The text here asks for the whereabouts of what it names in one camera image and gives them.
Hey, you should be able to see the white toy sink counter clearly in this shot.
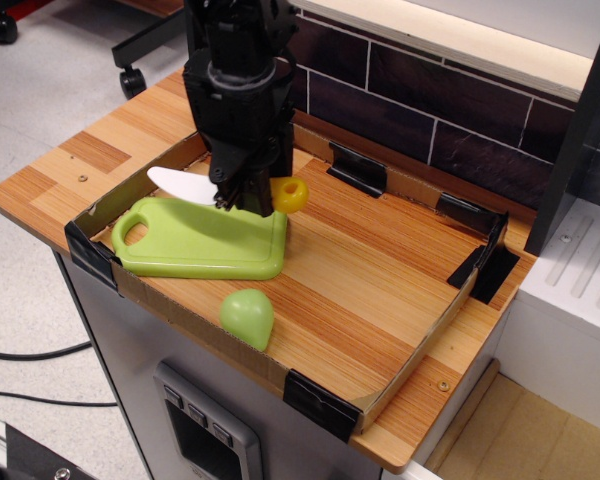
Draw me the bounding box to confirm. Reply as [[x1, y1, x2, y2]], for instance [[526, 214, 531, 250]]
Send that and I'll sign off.
[[495, 200, 600, 428]]

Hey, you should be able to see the black floor cable lower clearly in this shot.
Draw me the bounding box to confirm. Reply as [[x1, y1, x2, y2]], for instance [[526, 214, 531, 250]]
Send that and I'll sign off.
[[0, 388, 119, 409]]

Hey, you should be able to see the black equipment corner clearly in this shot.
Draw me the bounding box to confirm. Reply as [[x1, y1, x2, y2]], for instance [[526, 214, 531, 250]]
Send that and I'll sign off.
[[0, 420, 93, 480]]

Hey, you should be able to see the green toy pear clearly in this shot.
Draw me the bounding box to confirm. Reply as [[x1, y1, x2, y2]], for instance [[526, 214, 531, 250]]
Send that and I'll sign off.
[[219, 289, 274, 351]]

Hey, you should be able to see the black caster wheel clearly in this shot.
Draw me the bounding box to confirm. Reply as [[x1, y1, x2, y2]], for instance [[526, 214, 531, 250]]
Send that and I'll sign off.
[[0, 12, 18, 45]]

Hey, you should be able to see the cardboard fence with black tape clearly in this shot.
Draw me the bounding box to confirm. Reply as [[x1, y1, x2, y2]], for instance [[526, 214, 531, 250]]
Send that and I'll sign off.
[[66, 125, 532, 449]]

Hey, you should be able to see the black post right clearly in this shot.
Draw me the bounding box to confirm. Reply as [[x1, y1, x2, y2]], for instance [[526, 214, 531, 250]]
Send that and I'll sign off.
[[525, 44, 600, 256]]

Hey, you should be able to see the grey toy oven front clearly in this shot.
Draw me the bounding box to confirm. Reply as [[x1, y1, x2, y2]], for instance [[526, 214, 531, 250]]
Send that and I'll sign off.
[[154, 363, 264, 479]]

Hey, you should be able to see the green plastic cutting board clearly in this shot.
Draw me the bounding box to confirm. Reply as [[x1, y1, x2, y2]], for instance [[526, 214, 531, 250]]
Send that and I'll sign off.
[[111, 197, 287, 280]]

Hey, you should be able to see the black rolling stand base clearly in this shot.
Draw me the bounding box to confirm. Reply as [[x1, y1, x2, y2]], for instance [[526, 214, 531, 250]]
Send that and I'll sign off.
[[111, 7, 185, 100]]

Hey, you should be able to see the black floor cable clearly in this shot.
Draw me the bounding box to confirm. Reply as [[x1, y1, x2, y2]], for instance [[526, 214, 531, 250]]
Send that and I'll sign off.
[[0, 340, 93, 361], [0, 388, 119, 409]]

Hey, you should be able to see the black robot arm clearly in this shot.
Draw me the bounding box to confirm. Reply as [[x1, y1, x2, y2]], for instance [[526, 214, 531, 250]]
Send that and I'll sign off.
[[183, 1, 297, 217]]

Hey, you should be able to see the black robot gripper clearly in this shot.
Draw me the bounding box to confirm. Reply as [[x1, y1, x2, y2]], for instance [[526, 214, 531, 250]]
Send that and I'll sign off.
[[183, 49, 296, 217]]

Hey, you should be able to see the toy knife yellow handle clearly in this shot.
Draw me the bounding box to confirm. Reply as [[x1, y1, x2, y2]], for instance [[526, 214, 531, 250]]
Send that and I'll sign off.
[[147, 167, 309, 214]]

